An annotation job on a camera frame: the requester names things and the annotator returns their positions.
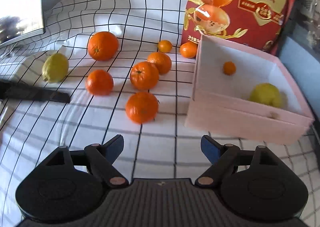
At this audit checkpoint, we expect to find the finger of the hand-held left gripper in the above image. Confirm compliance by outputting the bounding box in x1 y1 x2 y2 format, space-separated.
0 79 71 104

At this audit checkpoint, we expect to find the white black checked cloth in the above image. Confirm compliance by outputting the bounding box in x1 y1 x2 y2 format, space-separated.
0 0 318 220

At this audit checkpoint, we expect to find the glass panel computer case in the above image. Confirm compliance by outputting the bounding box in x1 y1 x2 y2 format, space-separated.
274 0 320 127

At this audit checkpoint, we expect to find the computer monitor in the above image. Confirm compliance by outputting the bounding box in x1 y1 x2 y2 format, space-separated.
0 0 45 47

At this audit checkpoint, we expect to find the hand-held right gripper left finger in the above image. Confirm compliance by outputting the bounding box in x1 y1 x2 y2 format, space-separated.
45 134 129 189

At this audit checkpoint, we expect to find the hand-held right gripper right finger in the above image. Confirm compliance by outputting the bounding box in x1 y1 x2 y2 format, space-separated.
194 135 278 189

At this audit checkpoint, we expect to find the small mandarin orange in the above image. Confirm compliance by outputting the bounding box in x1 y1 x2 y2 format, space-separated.
158 40 173 53
223 61 237 76

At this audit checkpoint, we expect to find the green pear front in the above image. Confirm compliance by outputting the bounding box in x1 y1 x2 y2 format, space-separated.
248 83 284 109

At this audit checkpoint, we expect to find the large orange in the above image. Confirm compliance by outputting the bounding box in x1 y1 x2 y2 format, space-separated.
87 31 119 61

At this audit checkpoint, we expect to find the pink cardboard box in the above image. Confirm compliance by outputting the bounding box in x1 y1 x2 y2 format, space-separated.
184 34 315 145

